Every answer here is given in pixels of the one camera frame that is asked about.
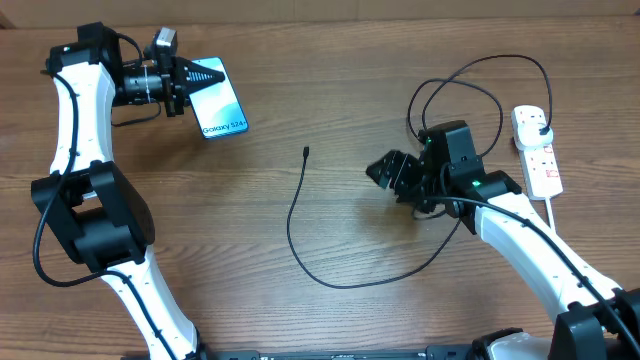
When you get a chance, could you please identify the black USB charging cable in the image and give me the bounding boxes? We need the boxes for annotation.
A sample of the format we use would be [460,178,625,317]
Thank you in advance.
[286,54,554,290]

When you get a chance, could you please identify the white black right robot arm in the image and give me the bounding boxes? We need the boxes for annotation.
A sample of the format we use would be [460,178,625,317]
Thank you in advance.
[366,121,639,359]

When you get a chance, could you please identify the white charger plug adapter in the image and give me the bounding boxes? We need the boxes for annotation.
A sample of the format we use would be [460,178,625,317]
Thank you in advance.
[514,123,554,151]

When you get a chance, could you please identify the white power strip cord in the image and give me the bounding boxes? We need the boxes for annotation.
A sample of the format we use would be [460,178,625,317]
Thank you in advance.
[543,197,559,236]

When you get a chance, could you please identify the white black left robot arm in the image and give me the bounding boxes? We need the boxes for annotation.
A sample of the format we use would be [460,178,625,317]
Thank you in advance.
[31,22,225,359]

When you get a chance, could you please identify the Samsung Galaxy smartphone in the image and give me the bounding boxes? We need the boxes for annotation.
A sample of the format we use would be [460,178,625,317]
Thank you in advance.
[190,57,249,139]

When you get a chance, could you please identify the white power strip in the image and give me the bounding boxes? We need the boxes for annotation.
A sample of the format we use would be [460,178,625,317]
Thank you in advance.
[511,105,563,200]

